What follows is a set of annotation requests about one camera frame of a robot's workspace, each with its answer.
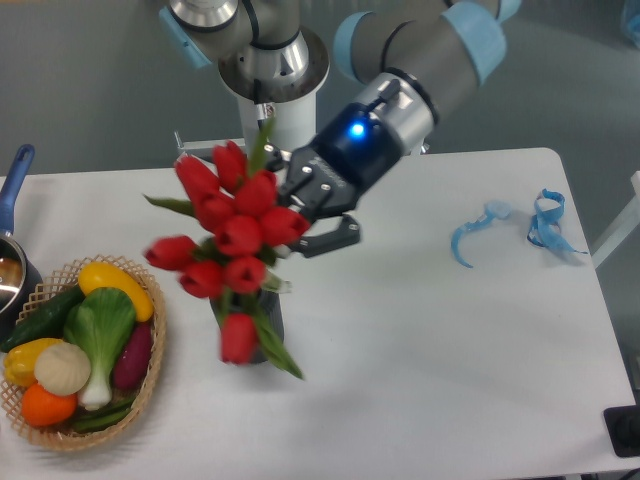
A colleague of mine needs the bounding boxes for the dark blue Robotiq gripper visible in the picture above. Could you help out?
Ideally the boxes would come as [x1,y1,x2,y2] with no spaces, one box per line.
[263,72,437,258]

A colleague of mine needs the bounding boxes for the red tulip bouquet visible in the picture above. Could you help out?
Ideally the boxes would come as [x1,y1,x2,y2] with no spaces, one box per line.
[144,120,310,378]

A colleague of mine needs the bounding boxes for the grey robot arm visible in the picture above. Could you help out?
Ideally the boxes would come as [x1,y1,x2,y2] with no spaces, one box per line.
[159,1,520,258]

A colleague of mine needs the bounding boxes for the dark grey ribbed vase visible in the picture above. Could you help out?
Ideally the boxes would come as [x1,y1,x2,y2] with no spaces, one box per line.
[208,287,285,366]

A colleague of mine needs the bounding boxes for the yellow squash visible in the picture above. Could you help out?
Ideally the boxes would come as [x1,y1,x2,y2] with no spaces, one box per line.
[78,261,154,322]

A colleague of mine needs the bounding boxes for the green bok choy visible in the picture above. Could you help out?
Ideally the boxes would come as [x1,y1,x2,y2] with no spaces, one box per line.
[63,287,136,411]

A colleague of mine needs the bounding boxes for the purple sweet potato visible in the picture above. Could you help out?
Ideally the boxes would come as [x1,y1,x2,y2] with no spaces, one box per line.
[112,323,153,390]

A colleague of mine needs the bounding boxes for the woven wicker basket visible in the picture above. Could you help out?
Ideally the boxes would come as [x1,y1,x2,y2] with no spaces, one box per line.
[1,254,167,452]

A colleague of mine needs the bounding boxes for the dark green cucumber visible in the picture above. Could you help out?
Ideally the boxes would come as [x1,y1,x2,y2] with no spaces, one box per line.
[1,285,85,353]

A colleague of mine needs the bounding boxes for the cream steamed bun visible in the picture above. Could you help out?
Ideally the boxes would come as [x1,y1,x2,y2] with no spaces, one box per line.
[34,342,91,396]

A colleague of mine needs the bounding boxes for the green bean pods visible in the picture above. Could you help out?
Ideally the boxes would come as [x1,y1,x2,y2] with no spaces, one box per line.
[70,397,134,434]

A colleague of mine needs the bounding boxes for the yellow bell pepper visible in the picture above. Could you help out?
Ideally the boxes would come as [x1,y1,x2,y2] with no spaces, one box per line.
[3,338,63,388]

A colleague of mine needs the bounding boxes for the orange fruit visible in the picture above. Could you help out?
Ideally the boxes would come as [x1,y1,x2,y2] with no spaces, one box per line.
[21,383,78,427]

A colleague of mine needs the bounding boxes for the black device at edge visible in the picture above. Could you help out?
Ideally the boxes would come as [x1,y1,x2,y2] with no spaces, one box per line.
[603,405,639,458]

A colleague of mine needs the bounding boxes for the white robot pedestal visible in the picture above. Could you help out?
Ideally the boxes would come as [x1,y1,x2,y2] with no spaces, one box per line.
[172,92,431,168]

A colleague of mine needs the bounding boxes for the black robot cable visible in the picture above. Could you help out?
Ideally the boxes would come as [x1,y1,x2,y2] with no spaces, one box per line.
[252,78,269,126]

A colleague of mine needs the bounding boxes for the blue curved strap piece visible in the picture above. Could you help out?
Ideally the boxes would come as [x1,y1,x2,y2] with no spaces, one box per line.
[450,200,512,270]

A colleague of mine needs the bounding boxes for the blue ribbon strap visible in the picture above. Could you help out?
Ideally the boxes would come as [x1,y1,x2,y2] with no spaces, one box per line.
[526,188,589,261]

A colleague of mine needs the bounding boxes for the blue handled saucepan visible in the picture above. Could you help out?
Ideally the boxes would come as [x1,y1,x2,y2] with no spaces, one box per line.
[1,144,42,341]

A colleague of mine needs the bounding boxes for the white frame right edge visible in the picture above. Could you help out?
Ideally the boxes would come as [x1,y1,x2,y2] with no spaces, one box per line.
[591,171,639,269]

